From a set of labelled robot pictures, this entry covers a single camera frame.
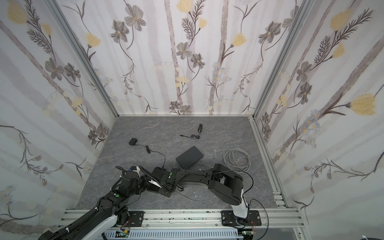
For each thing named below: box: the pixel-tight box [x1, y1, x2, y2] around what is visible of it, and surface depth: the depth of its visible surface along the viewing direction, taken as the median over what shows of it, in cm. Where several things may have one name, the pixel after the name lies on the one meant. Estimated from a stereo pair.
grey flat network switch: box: [175, 145, 204, 170], surface depth 100 cm
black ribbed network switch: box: [147, 179, 164, 193], surface depth 76 cm
